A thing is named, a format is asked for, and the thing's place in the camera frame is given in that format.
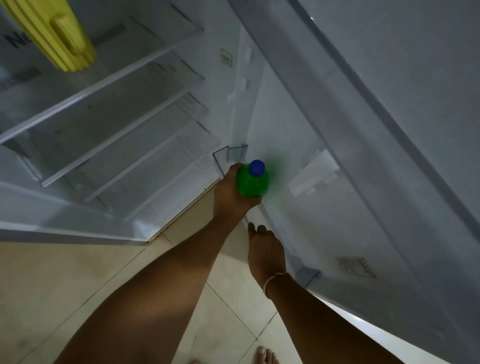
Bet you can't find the white refrigerator door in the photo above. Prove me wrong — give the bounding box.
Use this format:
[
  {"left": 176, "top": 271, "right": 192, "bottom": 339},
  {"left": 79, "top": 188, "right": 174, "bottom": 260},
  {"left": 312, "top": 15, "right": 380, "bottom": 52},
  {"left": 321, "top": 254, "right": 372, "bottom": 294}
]
[{"left": 228, "top": 0, "right": 480, "bottom": 364}]

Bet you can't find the person's right hand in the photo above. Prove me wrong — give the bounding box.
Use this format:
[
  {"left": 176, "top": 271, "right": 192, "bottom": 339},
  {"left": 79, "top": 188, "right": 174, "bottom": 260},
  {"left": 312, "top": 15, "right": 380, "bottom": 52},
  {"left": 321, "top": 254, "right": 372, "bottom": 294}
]
[{"left": 247, "top": 223, "right": 288, "bottom": 289}]

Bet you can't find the thin wrist bracelet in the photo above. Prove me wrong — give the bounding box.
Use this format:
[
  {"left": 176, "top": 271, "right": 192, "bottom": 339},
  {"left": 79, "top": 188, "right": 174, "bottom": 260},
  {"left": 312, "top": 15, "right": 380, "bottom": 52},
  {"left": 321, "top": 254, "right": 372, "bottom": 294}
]
[{"left": 262, "top": 272, "right": 293, "bottom": 299}]

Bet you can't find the clear door bin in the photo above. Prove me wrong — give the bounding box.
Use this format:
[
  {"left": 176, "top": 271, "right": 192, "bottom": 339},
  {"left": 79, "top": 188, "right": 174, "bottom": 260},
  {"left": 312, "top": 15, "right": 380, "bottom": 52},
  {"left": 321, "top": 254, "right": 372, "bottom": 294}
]
[{"left": 212, "top": 144, "right": 322, "bottom": 290}]

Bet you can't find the yellow ribbed plastic container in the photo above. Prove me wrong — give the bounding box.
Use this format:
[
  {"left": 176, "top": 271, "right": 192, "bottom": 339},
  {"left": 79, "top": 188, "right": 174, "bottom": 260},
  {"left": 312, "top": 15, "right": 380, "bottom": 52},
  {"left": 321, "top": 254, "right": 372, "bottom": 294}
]
[{"left": 0, "top": 0, "right": 98, "bottom": 73}]

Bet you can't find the person's left hand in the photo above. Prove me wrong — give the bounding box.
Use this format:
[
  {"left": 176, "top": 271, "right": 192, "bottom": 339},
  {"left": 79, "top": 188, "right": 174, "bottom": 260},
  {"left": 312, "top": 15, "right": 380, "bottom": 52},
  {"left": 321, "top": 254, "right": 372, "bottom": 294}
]
[{"left": 213, "top": 162, "right": 262, "bottom": 226}]

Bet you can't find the person's right forearm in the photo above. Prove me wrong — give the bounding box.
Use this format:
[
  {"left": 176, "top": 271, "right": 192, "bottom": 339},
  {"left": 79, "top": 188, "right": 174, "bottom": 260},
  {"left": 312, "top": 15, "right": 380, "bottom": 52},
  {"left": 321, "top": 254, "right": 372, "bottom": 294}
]
[{"left": 264, "top": 273, "right": 406, "bottom": 364}]

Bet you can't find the green bottle with blue cap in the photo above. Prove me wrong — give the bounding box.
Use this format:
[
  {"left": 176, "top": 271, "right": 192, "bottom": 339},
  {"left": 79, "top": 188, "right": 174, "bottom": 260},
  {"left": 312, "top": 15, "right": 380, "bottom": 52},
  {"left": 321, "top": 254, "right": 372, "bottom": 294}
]
[{"left": 236, "top": 160, "right": 271, "bottom": 199}]

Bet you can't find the glass refrigerator shelf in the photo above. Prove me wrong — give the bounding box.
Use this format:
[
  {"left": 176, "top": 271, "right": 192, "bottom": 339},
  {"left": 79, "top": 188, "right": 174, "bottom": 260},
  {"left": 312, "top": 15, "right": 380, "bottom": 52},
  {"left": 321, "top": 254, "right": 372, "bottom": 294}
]
[
  {"left": 82, "top": 93, "right": 209, "bottom": 204},
  {"left": 40, "top": 50, "right": 206, "bottom": 188},
  {"left": 0, "top": 15, "right": 205, "bottom": 145},
  {"left": 123, "top": 120, "right": 222, "bottom": 223}
]

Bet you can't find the person's left forearm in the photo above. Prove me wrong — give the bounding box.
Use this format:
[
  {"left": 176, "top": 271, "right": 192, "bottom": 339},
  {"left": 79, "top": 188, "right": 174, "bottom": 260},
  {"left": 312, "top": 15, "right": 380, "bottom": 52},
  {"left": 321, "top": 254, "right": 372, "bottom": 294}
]
[{"left": 54, "top": 214, "right": 249, "bottom": 364}]

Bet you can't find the white door shelf bracket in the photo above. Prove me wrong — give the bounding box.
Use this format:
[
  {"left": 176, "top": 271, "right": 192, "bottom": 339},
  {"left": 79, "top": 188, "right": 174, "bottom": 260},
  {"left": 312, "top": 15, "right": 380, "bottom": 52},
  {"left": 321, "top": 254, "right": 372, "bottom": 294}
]
[{"left": 288, "top": 149, "right": 341, "bottom": 197}]

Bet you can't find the person's right foot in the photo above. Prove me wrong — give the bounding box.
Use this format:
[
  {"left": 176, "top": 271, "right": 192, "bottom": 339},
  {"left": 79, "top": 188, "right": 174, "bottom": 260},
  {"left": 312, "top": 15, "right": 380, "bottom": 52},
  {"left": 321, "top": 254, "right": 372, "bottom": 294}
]
[{"left": 255, "top": 346, "right": 279, "bottom": 364}]

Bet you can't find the white refrigerator body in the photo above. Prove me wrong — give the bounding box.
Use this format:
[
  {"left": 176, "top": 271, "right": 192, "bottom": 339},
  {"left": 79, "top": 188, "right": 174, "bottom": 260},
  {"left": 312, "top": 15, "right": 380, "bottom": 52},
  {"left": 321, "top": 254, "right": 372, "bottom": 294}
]
[{"left": 0, "top": 0, "right": 265, "bottom": 247}]

